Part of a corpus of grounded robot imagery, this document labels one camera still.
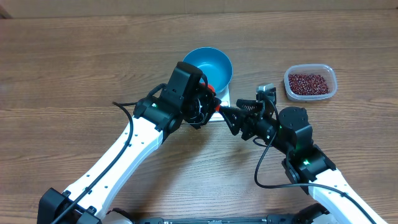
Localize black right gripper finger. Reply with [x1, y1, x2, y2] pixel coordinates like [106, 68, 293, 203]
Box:
[236, 99, 263, 113]
[219, 106, 254, 136]

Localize red measuring scoop blue handle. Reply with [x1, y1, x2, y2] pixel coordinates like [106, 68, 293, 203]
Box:
[201, 83, 221, 113]

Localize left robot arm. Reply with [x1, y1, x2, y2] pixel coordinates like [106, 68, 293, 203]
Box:
[37, 62, 221, 223]

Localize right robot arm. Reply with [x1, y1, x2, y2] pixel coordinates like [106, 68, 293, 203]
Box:
[216, 88, 384, 223]

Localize white digital kitchen scale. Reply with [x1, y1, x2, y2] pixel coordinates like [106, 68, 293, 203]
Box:
[209, 86, 231, 122]

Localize blue plastic bowl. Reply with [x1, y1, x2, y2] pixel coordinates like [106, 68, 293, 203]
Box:
[183, 47, 233, 93]

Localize red beans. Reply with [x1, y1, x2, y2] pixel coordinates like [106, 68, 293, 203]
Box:
[288, 73, 330, 96]

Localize clear plastic food container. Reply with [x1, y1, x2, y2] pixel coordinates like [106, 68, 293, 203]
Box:
[284, 63, 338, 101]

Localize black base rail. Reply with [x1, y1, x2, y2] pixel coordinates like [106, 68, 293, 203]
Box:
[102, 214, 330, 224]

